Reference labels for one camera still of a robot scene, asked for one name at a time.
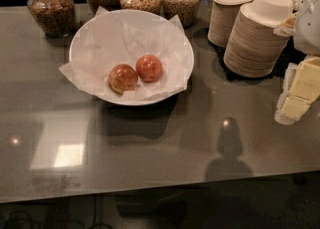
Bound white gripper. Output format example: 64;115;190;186
273;0;320;125

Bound white bowl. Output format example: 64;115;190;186
68;9;195;107

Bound left red yellow apple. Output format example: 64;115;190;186
108;64;138;94

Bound front stack paper bowls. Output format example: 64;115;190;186
223;0;293;78

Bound stack paper bowls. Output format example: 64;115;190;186
223;0;293;78
208;0;253;48

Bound back stack paper bowls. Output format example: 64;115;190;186
208;0;253;48

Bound white paper liner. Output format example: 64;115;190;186
58;5;190;103

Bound left glass cereal jar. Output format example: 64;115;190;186
27;0;76;37

